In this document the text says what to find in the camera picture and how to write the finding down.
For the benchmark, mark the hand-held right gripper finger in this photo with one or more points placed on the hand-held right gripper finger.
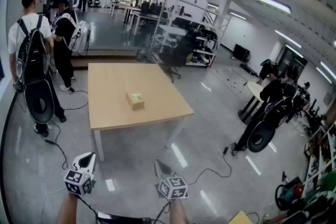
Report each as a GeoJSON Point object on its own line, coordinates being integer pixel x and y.
{"type": "Point", "coordinates": [158, 171]}
{"type": "Point", "coordinates": [166, 171]}

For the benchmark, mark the black office chair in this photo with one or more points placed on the black office chair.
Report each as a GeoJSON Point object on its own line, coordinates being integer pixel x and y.
{"type": "Point", "coordinates": [174, 56]}

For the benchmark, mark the white metal shelf rack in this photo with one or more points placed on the white metal shelf rack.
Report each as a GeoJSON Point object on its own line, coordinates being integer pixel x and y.
{"type": "Point", "coordinates": [170, 30]}

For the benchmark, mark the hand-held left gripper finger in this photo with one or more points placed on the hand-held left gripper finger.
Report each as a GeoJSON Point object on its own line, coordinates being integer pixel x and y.
{"type": "Point", "coordinates": [80, 164]}
{"type": "Point", "coordinates": [91, 166]}

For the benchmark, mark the round white table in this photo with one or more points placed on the round white table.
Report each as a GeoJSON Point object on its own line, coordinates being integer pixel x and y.
{"type": "Point", "coordinates": [256, 87]}

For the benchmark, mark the light wooden table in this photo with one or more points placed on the light wooden table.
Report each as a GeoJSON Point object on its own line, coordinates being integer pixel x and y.
{"type": "Point", "coordinates": [118, 86]}

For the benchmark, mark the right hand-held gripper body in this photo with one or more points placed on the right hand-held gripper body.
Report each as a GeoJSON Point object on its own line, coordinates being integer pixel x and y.
{"type": "Point", "coordinates": [173, 187]}

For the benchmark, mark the black waist device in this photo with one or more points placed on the black waist device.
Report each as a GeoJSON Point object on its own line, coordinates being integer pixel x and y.
{"type": "Point", "coordinates": [123, 218]}

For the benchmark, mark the small wooden table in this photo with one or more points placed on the small wooden table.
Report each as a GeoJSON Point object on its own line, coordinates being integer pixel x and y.
{"type": "Point", "coordinates": [240, 218]}

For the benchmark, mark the black floor monitor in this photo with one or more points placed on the black floor monitor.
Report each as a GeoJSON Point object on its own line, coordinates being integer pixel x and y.
{"type": "Point", "coordinates": [241, 52]}

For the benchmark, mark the person's right forearm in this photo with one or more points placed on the person's right forearm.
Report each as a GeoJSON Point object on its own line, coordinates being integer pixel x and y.
{"type": "Point", "coordinates": [178, 213]}

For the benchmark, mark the green cloth bundle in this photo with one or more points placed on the green cloth bundle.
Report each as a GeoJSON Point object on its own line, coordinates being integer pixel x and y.
{"type": "Point", "coordinates": [328, 181]}

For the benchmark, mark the tan tissue box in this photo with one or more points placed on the tan tissue box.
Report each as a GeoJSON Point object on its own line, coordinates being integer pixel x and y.
{"type": "Point", "coordinates": [137, 106]}

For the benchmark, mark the white storage shelf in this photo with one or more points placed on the white storage shelf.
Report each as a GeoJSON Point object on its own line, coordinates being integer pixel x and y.
{"type": "Point", "coordinates": [313, 165]}

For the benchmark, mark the long ceiling tube light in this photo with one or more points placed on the long ceiling tube light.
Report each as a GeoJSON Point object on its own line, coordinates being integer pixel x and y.
{"type": "Point", "coordinates": [265, 0]}

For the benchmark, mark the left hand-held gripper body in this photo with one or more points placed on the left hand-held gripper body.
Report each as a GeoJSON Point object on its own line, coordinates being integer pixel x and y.
{"type": "Point", "coordinates": [78, 182]}

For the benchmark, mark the white cloth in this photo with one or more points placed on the white cloth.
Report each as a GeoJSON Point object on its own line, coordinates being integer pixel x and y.
{"type": "Point", "coordinates": [137, 96]}

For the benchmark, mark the long dark table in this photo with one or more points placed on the long dark table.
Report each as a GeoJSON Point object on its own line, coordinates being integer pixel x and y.
{"type": "Point", "coordinates": [126, 7]}
{"type": "Point", "coordinates": [147, 15]}

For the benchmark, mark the black wheeled device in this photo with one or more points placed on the black wheeled device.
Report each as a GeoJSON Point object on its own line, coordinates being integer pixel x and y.
{"type": "Point", "coordinates": [288, 192]}

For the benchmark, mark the dark glass cabinet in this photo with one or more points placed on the dark glass cabinet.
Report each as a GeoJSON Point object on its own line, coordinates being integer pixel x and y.
{"type": "Point", "coordinates": [291, 63]}

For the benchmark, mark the person's left forearm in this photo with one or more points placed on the person's left forearm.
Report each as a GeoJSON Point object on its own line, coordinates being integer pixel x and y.
{"type": "Point", "coordinates": [67, 209]}

